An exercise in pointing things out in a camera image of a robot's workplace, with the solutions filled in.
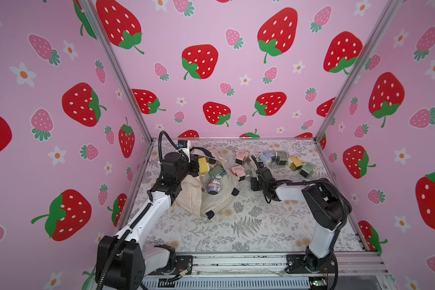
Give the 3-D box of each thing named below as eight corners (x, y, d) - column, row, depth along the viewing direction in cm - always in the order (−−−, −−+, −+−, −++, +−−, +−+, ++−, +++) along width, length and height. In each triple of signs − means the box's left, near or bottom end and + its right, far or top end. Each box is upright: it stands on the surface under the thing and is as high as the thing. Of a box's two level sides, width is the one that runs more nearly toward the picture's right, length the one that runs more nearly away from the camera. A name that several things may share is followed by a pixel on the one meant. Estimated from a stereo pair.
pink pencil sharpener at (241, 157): (232, 163, 111) (233, 157, 106) (236, 155, 115) (236, 149, 111) (244, 166, 109) (244, 161, 105) (247, 158, 113) (248, 152, 109)
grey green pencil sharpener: (276, 166, 110) (279, 160, 105) (274, 157, 115) (276, 150, 110) (287, 166, 110) (289, 160, 105) (284, 157, 115) (286, 150, 110)
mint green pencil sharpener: (300, 178, 104) (304, 172, 100) (297, 167, 109) (300, 161, 105) (314, 178, 104) (318, 172, 100) (310, 167, 109) (314, 161, 105)
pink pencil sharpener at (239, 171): (234, 182, 102) (235, 177, 98) (231, 172, 106) (231, 167, 102) (246, 180, 103) (246, 175, 99) (242, 170, 107) (242, 164, 103)
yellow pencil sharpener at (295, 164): (290, 171, 107) (292, 167, 104) (287, 159, 112) (289, 156, 109) (301, 171, 107) (303, 167, 104) (297, 159, 112) (299, 156, 109)
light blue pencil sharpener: (265, 166, 109) (266, 162, 105) (257, 159, 112) (258, 155, 109) (276, 158, 113) (278, 154, 109) (268, 152, 116) (269, 147, 113)
